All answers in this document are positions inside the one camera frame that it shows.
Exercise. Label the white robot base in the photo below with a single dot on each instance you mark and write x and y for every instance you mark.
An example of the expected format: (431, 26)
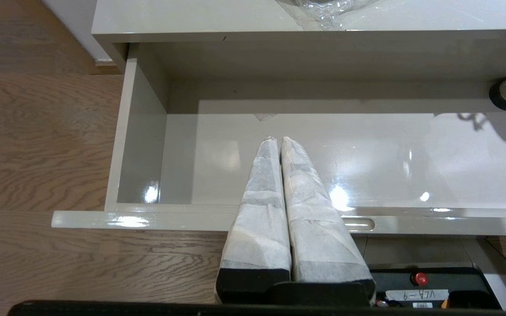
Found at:
(477, 259)

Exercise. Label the glossy grey cabinet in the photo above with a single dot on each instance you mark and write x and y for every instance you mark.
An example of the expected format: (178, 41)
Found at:
(191, 17)

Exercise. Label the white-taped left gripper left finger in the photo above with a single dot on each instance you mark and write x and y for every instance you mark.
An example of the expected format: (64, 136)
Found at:
(262, 219)

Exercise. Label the grey cabinet drawer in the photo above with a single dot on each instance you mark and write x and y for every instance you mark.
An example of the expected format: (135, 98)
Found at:
(218, 153)

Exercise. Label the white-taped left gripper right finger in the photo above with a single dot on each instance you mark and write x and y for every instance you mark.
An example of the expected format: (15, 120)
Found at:
(319, 237)

